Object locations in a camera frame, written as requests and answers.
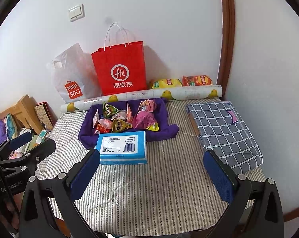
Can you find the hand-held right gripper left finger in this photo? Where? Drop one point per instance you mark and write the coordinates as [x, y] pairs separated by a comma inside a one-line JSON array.
[[86, 172]]

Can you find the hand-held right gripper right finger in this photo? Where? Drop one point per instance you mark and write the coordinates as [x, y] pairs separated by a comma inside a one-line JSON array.
[[219, 176]]

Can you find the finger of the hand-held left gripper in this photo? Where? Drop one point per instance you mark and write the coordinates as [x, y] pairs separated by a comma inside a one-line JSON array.
[[40, 151], [20, 140]]

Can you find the red snack packet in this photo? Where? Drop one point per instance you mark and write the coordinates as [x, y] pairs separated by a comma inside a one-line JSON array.
[[102, 129]]

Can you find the yellow snack packet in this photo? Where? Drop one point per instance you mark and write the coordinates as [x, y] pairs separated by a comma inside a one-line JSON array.
[[121, 126]]

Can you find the green snack packet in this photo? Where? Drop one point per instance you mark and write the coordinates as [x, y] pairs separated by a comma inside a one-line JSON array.
[[109, 110]]

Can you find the purple fabric tray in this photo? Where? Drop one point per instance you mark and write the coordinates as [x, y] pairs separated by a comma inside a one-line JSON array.
[[168, 129]]

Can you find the white plush toy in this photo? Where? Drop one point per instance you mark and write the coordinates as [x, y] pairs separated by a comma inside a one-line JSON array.
[[24, 131]]

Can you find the teal white packet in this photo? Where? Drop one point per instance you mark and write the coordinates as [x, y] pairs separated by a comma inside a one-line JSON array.
[[42, 136]]

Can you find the colourful pillow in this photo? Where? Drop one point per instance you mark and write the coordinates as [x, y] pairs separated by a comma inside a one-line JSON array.
[[10, 126]]

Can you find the wooden chair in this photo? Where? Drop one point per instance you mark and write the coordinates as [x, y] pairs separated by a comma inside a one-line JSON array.
[[20, 109]]

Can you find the patterned box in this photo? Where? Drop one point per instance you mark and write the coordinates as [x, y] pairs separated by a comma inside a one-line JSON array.
[[44, 115]]

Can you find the blue tissue box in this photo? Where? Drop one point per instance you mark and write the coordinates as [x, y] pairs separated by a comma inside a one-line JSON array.
[[122, 148]]

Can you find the grey checked folded cloth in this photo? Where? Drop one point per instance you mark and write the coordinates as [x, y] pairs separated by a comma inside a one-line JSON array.
[[223, 131]]

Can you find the white plastic bag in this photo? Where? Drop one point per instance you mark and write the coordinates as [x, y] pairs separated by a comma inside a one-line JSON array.
[[75, 74]]

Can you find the duck print paper roll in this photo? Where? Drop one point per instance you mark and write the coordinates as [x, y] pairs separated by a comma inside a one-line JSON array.
[[189, 93]]

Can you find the orange chip bag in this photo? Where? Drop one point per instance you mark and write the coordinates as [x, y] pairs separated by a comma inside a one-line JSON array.
[[197, 80]]

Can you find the yellow chip bag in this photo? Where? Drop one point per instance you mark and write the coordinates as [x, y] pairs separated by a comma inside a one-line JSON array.
[[165, 83]]

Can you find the red paper bag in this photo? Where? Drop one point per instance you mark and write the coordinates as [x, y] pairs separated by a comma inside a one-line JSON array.
[[119, 67]]

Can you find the brown wooden door frame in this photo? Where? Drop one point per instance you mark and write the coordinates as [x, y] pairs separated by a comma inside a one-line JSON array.
[[226, 37]]

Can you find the white light switch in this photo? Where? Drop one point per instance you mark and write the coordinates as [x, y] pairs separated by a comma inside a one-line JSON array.
[[76, 12]]

